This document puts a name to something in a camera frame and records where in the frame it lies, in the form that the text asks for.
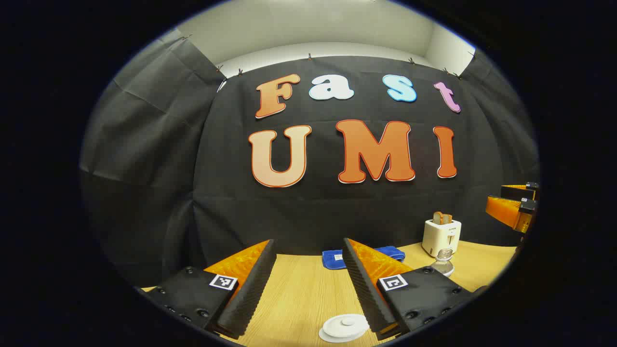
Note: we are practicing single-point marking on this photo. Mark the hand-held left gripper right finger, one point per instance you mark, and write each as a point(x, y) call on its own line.
point(366, 289)

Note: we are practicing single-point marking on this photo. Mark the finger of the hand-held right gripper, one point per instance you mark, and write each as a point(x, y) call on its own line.
point(518, 192)
point(506, 209)

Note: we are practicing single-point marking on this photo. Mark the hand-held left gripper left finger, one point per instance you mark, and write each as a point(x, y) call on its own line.
point(250, 294)

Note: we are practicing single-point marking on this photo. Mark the white teacup lid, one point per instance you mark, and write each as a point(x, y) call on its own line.
point(347, 324)

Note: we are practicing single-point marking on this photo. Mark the clear plastic water bottle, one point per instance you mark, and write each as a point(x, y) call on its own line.
point(443, 265)

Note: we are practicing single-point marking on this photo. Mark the blue folded towel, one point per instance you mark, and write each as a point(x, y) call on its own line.
point(332, 259)

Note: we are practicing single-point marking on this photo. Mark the toast slices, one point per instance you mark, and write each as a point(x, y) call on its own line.
point(441, 218)

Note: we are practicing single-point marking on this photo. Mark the white toaster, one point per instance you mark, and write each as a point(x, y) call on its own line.
point(441, 236)

